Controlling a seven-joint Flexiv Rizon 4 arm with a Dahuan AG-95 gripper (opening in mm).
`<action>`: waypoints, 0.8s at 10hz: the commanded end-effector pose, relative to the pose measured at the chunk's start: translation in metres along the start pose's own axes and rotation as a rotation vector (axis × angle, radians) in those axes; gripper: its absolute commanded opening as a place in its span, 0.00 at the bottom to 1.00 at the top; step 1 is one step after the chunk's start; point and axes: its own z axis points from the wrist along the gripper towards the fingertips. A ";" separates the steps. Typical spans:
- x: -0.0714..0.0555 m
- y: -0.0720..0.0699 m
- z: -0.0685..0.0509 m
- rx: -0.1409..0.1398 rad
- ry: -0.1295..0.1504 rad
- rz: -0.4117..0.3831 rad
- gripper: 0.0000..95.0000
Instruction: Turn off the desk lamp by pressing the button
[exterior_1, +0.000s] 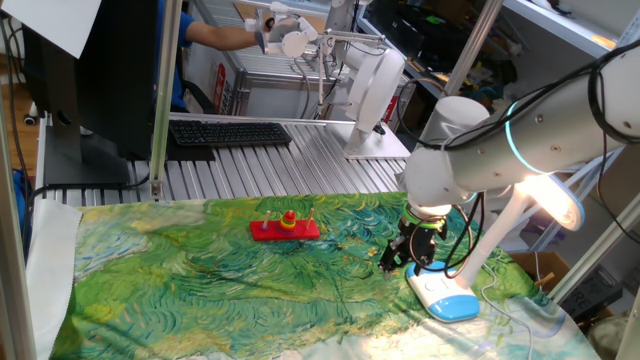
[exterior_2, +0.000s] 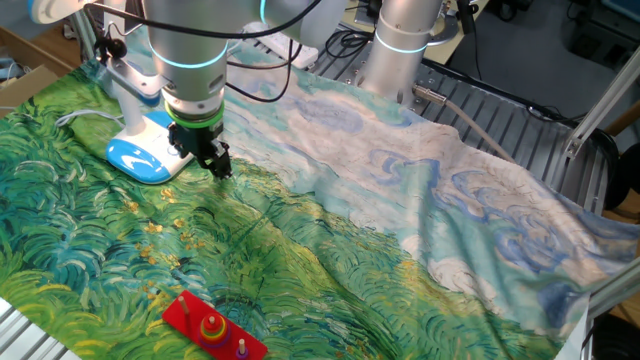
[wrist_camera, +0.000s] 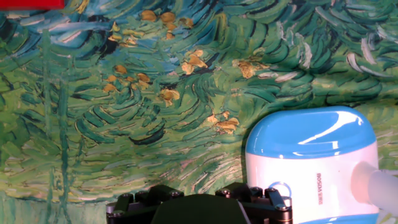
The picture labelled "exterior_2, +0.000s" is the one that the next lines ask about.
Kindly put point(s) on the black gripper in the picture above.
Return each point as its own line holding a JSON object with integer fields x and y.
{"x": 192, "y": 140}

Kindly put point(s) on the white blue desk lamp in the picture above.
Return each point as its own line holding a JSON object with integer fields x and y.
{"x": 145, "y": 150}

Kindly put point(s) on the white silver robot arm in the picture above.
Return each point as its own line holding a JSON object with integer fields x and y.
{"x": 195, "y": 50}

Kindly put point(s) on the white power strip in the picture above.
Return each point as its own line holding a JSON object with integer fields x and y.
{"x": 300, "y": 52}

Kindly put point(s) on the green painted landscape cloth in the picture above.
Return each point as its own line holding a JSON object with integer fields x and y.
{"x": 350, "y": 225}

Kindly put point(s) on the rainbow stacked toy rings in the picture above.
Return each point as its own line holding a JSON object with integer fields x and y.
{"x": 215, "y": 332}

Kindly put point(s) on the cardboard box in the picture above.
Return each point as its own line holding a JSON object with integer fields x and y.
{"x": 25, "y": 90}

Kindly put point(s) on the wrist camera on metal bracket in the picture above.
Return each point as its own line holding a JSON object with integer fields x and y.
{"x": 132, "y": 77}

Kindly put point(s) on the aluminium frame post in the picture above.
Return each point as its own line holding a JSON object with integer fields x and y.
{"x": 605, "y": 105}
{"x": 615, "y": 292}

